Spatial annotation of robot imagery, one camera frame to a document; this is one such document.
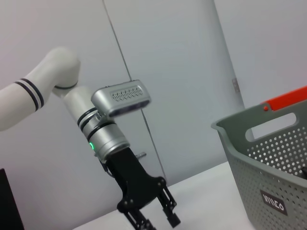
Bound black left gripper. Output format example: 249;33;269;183
103;146;181;230

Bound grey perforated storage bin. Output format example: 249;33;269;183
211;100;307;230

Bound black background panel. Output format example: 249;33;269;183
0;168;24;230

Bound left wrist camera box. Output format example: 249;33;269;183
91;80;152;118

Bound orange bin handle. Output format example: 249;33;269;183
261;86;307;112

